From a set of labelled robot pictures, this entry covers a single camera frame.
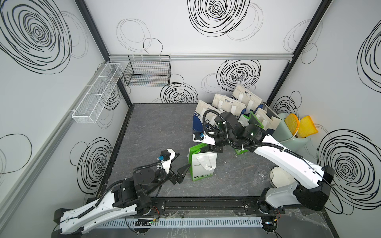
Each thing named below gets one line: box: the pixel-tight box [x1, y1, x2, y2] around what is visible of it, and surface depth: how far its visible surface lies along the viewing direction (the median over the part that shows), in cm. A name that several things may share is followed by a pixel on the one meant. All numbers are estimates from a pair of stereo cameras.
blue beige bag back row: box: [231, 85, 263, 113], surface depth 94 cm
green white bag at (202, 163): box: [186, 143, 218, 182], surface depth 69 cm
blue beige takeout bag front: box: [246, 108, 274, 129], surface depth 80 cm
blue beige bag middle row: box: [212, 93, 247, 118], surface depth 91 cm
